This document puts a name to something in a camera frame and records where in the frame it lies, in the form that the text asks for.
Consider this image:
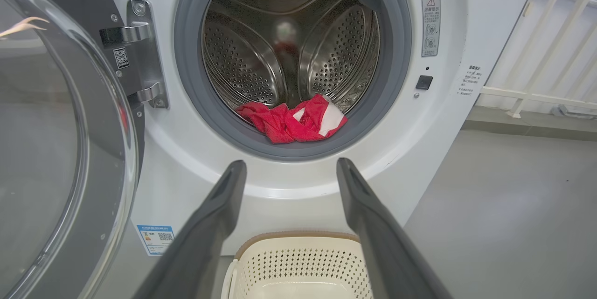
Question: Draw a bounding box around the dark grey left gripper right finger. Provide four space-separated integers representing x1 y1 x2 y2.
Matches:
336 158 453 299

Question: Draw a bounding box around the blue white energy label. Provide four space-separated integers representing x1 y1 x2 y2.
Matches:
137 224 175 257

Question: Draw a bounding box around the QR code sticker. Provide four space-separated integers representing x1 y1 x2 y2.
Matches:
113 47 130 70

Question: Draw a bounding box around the cream perforated laundry basket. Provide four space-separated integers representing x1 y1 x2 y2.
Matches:
222 231 374 299

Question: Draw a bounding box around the stainless steel perforated drum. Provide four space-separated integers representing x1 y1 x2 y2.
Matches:
201 0 381 114

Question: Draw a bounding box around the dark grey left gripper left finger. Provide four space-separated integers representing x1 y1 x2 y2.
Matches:
132 160 247 299

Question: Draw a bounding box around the red and white cloth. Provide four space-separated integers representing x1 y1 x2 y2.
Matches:
236 94 348 144

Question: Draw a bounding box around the white slatted railing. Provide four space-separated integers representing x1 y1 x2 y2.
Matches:
480 0 597 118

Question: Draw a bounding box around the washing machine glass door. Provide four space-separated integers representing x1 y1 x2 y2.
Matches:
0 0 146 299

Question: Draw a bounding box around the silver metal door hinge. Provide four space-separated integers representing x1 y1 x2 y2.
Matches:
99 0 169 109

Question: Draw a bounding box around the white text sticker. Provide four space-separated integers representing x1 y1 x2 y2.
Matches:
457 63 484 97

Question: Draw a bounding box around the white front-load washing machine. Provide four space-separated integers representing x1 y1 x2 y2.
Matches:
93 0 546 257

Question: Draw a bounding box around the grey warning sticker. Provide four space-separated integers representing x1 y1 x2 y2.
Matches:
422 0 441 58

